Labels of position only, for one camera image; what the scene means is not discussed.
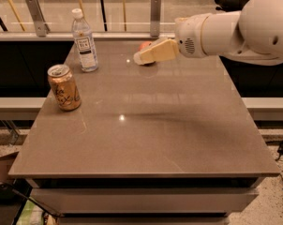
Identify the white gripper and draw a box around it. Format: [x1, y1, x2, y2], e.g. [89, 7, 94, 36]
[133, 13, 210, 65]

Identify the clear plastic water bottle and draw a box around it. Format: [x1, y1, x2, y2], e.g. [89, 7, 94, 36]
[71, 8, 98, 72]

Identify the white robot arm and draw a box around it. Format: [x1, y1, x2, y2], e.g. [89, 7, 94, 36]
[134, 0, 283, 66]

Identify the red apple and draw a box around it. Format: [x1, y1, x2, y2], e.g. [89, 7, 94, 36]
[139, 41, 154, 66]

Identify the black pole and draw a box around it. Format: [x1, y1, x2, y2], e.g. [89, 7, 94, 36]
[100, 0, 108, 32]

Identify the gold soda can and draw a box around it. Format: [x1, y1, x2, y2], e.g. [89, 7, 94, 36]
[48, 64, 82, 111]

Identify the yellow pole left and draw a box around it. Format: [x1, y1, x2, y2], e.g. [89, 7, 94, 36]
[7, 0, 26, 32]

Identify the grey table drawer front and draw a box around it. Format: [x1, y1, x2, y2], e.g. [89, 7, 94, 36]
[31, 187, 258, 214]

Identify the middle metal railing bracket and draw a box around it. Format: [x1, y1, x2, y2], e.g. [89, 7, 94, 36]
[150, 0, 161, 37]

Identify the metal railing bracket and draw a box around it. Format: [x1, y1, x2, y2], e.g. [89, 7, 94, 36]
[150, 0, 161, 37]
[25, 0, 50, 37]

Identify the left metal railing bracket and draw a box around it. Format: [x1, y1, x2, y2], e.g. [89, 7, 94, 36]
[25, 0, 50, 37]

